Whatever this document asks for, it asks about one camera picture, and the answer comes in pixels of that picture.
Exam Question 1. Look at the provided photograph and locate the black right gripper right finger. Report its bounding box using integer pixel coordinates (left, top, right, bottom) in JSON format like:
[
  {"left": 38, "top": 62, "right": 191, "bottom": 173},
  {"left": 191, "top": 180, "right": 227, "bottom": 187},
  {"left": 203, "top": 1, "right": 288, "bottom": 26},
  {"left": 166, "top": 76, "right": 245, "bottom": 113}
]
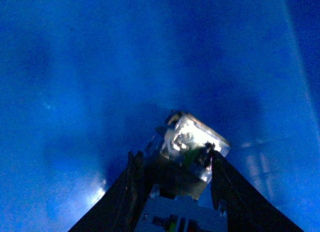
[{"left": 211, "top": 150, "right": 302, "bottom": 232}]

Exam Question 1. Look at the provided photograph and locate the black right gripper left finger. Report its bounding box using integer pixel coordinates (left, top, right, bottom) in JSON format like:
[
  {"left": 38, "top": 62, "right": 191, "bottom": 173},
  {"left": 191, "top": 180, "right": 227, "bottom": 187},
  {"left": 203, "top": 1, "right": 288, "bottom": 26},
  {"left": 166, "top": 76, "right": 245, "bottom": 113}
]
[{"left": 70, "top": 151, "right": 144, "bottom": 232}]

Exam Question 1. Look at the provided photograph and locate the black button contact block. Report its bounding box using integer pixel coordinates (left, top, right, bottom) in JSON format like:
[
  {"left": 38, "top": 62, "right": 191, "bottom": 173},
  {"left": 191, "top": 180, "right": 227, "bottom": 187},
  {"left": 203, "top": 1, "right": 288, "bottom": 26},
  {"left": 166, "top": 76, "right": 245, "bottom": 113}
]
[{"left": 134, "top": 109, "right": 231, "bottom": 232}]

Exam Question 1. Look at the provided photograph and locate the blue plastic bin left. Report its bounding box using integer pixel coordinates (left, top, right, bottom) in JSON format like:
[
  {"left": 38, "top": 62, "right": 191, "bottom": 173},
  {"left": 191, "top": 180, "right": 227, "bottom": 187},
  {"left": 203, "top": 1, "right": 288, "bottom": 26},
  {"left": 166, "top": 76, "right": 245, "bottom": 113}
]
[{"left": 0, "top": 0, "right": 320, "bottom": 232}]

